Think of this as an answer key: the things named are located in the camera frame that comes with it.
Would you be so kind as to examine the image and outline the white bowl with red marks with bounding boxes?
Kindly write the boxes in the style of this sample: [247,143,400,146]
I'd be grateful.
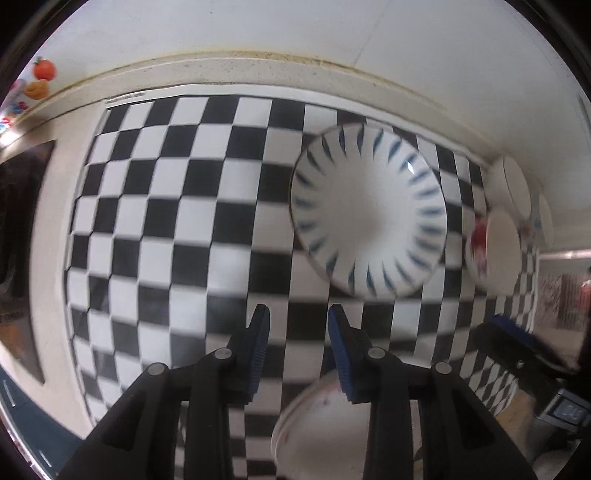
[270,369,437,480]

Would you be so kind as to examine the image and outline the white bowl with blue stripes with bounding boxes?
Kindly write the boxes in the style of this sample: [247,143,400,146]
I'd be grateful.
[289,123,449,299]

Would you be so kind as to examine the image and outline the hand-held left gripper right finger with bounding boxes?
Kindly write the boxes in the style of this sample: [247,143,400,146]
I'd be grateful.
[328,304,537,480]

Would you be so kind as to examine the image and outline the colourful small toys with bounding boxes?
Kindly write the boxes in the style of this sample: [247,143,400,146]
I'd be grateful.
[0,78,29,132]

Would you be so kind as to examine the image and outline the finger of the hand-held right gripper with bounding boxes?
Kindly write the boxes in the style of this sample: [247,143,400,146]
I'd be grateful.
[475,314,561,386]

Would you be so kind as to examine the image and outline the white bowl with red print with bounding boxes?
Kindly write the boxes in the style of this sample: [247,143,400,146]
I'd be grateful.
[465,210,523,296]

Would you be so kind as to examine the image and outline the plain white bowl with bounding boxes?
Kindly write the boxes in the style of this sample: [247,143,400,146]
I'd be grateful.
[485,155,533,219]
[531,194,555,248]

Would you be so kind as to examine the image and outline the black white checkered mat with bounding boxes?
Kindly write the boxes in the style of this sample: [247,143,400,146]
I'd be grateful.
[64,93,542,480]

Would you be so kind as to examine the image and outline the metal rail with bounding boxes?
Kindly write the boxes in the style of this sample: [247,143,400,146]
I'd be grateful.
[538,248,591,262]

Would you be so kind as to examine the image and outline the dark glass panel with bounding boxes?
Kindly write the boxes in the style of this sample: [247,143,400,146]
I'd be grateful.
[0,140,57,385]

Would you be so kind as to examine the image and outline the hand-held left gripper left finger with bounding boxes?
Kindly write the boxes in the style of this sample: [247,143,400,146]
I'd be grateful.
[55,304,271,480]

